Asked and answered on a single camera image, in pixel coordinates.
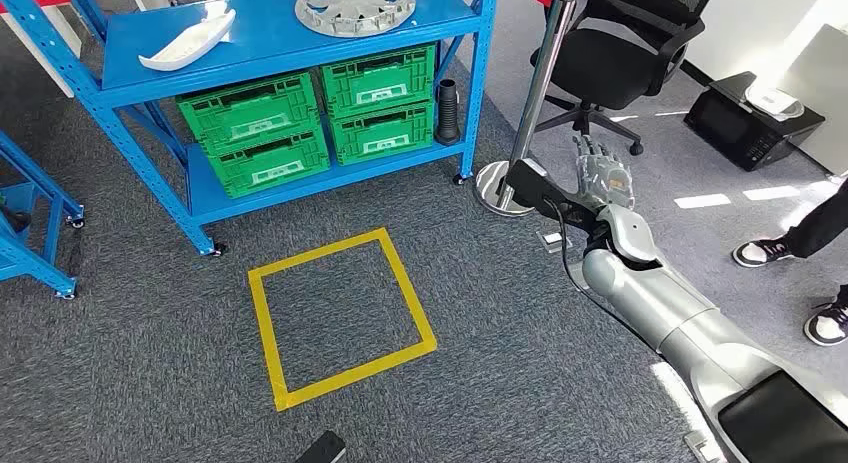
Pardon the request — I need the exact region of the white curved plastic part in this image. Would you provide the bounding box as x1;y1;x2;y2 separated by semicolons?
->
137;1;237;72

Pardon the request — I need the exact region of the black microwave oven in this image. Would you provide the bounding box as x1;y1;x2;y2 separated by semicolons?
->
683;70;827;173

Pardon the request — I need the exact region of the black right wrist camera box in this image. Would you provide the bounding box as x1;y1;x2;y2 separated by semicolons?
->
504;157;602;233

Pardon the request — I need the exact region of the white lidded dish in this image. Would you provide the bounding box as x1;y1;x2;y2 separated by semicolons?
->
744;82;806;123

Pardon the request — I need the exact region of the yellow tape square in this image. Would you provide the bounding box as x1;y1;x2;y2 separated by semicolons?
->
247;227;439;413

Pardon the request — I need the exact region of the white floor socket plate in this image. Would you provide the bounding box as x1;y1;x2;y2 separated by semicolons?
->
536;230;574;255

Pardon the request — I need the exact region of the black office chair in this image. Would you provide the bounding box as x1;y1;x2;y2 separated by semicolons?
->
529;0;720;158

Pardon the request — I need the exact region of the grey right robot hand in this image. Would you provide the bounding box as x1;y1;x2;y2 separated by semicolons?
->
572;134;637;215

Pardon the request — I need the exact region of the person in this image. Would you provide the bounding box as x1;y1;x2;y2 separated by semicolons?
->
731;180;848;347

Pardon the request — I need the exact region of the grey plastic wheel hubcap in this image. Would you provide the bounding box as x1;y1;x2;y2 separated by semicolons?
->
294;0;417;39

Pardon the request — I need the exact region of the black robot body part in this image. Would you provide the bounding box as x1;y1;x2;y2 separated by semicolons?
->
294;430;348;463

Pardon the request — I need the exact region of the black camera cable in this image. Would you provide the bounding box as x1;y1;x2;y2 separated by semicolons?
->
541;196;657;345

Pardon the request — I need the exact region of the chrome stanchion post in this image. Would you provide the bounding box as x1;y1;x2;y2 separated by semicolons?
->
474;0;578;217

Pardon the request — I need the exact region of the blue metal shelf rack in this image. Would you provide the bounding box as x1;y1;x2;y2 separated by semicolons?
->
0;131;86;300
0;0;501;257

